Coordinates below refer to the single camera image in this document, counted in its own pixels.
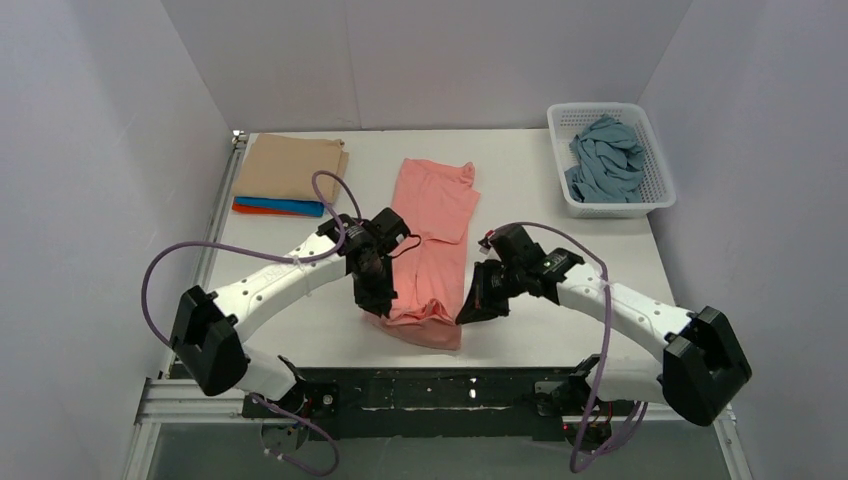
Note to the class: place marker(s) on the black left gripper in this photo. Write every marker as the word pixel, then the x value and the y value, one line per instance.
pixel 371 283

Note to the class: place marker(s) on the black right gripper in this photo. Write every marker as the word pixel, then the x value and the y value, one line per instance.
pixel 491 283

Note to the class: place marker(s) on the pink t-shirt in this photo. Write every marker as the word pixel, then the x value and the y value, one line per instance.
pixel 436 202

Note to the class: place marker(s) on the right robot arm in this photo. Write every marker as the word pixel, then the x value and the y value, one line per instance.
pixel 699 364

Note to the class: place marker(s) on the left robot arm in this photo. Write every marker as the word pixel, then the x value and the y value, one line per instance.
pixel 211 328

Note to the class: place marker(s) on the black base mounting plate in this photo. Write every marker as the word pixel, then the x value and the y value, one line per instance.
pixel 539 403

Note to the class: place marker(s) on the blue folded t-shirt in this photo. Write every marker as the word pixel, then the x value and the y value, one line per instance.
pixel 306 208

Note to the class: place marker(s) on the tan folded t-shirt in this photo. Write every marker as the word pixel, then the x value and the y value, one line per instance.
pixel 281 167

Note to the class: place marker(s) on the orange folded t-shirt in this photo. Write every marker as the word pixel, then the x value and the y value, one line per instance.
pixel 253 210

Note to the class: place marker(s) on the teal crumpled t-shirt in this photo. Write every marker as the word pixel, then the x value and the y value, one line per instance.
pixel 610 163

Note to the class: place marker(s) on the white plastic basket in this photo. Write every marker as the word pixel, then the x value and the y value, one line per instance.
pixel 655 191

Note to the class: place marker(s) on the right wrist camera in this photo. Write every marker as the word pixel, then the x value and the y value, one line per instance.
pixel 516 249

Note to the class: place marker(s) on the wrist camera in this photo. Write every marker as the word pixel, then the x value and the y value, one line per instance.
pixel 386 235
pixel 516 249

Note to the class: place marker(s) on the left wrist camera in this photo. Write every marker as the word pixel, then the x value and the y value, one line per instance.
pixel 386 235

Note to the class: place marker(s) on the aluminium frame rail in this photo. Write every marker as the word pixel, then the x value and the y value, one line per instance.
pixel 180 401

